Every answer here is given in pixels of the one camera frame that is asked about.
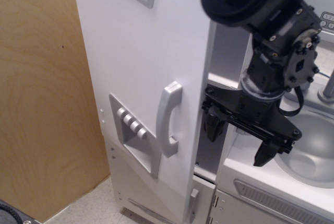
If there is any white toy fridge door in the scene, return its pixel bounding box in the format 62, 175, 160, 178
70, 0, 217, 223

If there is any silver fridge door handle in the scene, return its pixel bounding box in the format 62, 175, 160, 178
156, 81, 183, 158

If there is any white lower freezer door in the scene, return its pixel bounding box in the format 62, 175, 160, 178
104, 139, 216, 223

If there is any grey toy faucet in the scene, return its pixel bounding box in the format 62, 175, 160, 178
283, 67, 334, 109

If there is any silver door hinge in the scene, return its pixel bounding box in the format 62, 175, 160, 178
212, 196, 219, 207

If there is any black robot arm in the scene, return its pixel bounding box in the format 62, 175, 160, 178
201, 0, 321, 167

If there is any silver lower door handle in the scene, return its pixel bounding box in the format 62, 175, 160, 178
188, 188, 199, 223

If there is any wooden plywood board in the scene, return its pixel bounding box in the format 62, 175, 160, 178
1, 0, 109, 221

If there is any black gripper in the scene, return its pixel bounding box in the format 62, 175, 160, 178
202, 86, 302, 167

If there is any silver ice dispenser panel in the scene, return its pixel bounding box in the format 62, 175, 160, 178
109, 94, 162, 179

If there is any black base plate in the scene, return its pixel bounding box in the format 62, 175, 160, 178
1, 200, 40, 224

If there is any grey toy telephone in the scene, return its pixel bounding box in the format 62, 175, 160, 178
236, 127, 251, 136

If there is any silver toy sink basin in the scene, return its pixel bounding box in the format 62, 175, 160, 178
275, 111, 333, 188

